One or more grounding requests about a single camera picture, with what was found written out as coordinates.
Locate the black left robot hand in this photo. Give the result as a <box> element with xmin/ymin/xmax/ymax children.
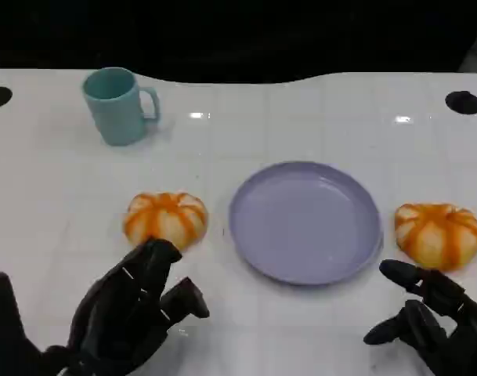
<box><xmin>67</xmin><ymin>237</ymin><xmax>211</xmax><ymax>376</ymax></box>

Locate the pale green mug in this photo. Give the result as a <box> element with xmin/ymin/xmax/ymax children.
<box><xmin>81</xmin><ymin>67</ymin><xmax>161</xmax><ymax>147</ymax></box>

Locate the orange white toy bread roll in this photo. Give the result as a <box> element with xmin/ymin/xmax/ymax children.
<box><xmin>393</xmin><ymin>201</ymin><xmax>477</xmax><ymax>272</ymax></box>
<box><xmin>123</xmin><ymin>191</ymin><xmax>209</xmax><ymax>252</ymax></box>

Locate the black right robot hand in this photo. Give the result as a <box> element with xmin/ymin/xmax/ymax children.
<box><xmin>363</xmin><ymin>258</ymin><xmax>477</xmax><ymax>376</ymax></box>

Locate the lilac plate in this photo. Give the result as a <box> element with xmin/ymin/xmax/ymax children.
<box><xmin>227</xmin><ymin>161</ymin><xmax>384</xmax><ymax>287</ymax></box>

